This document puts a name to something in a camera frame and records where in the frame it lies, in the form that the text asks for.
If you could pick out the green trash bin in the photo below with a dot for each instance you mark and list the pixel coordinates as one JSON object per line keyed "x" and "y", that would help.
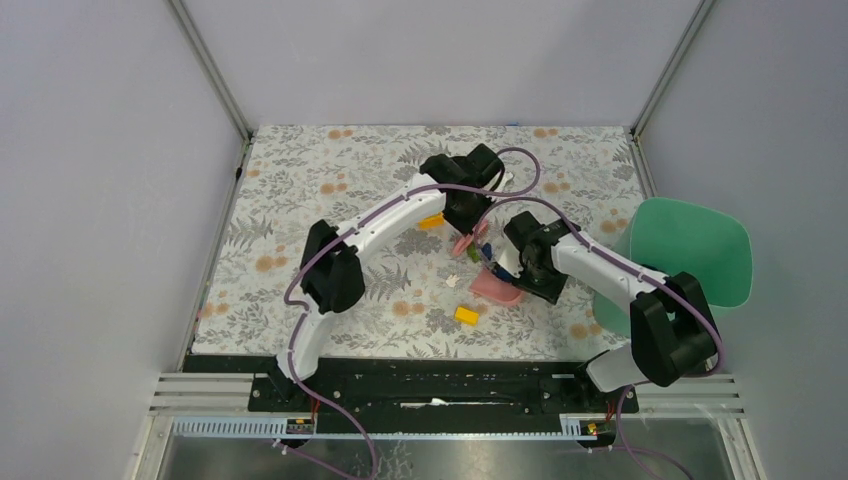
{"x": 673, "y": 236}

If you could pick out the floral table mat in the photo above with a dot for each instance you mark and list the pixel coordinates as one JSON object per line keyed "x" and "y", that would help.
{"x": 297, "y": 175}

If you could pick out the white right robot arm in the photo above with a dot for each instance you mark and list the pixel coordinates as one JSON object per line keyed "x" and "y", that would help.
{"x": 671, "y": 328}

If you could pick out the pink dustpan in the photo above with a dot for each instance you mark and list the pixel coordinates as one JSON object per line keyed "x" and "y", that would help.
{"x": 488, "y": 286}

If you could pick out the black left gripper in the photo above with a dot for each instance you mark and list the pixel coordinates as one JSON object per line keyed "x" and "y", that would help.
{"x": 468, "y": 225}

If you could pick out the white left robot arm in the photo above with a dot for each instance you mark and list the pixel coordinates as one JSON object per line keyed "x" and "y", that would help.
{"x": 330, "y": 278}

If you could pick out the yellow grid toy block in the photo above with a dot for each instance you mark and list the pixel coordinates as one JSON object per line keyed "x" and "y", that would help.
{"x": 431, "y": 222}

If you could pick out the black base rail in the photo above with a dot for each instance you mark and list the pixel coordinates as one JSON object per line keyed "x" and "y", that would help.
{"x": 422, "y": 396}

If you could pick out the green paper scrap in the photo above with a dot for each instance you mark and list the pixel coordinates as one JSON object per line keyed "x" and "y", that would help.
{"x": 473, "y": 253}

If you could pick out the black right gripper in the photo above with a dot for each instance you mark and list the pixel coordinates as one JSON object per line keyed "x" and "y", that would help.
{"x": 550, "y": 293}

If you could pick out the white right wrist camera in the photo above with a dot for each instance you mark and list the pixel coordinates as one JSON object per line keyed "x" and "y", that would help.
{"x": 509, "y": 262}

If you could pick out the pink hand brush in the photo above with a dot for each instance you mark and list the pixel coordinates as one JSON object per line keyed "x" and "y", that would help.
{"x": 461, "y": 245}

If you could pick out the small yellow block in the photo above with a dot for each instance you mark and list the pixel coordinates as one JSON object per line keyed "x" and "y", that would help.
{"x": 466, "y": 316}

